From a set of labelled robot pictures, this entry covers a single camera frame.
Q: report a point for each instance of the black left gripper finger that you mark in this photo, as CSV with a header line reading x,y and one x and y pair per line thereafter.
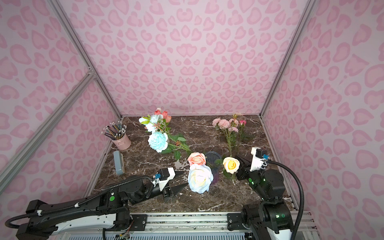
x,y
179,173
173,191

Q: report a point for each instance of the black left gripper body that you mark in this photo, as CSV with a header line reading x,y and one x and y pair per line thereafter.
x,y
163,189

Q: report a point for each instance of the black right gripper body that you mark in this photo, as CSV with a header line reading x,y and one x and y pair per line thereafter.
x,y
244,167

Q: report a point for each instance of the salmon pink rose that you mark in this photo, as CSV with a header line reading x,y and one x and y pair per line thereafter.
x,y
197,158

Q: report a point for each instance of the purple glass vase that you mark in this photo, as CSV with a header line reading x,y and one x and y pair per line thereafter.
x,y
211,158

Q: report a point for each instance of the magenta rose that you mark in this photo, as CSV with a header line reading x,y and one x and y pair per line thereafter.
x,y
243,136

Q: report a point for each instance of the light pink double peony stem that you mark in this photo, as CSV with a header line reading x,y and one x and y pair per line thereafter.
x,y
233,131

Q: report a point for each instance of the small pink twin rose stem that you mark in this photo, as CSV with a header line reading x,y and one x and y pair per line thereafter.
x,y
226,128

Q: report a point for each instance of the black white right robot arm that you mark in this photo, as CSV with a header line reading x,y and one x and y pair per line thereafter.
x,y
270,219

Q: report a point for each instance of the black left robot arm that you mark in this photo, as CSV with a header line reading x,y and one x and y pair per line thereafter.
x,y
108,209

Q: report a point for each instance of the yellow peach rose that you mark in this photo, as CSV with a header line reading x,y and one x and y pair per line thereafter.
x,y
230,167

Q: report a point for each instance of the white rose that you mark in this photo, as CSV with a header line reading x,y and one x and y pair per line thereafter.
x,y
200,178

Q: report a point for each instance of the tulip bunch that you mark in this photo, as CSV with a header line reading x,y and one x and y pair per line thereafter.
x,y
158,122

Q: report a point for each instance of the grey rectangular eraser block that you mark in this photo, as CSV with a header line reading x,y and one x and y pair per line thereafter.
x,y
119,163

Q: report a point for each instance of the pink pen cup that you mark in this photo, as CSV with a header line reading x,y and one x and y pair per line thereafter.
x,y
123,143

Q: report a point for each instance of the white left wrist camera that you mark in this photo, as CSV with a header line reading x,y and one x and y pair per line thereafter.
x,y
163,177

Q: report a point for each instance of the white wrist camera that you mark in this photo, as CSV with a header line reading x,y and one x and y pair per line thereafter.
x,y
259,159
163,177

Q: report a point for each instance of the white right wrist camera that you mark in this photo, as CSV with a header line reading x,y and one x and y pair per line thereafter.
x,y
259,159

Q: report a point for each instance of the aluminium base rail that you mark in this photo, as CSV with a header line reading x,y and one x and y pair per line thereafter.
x,y
164,226

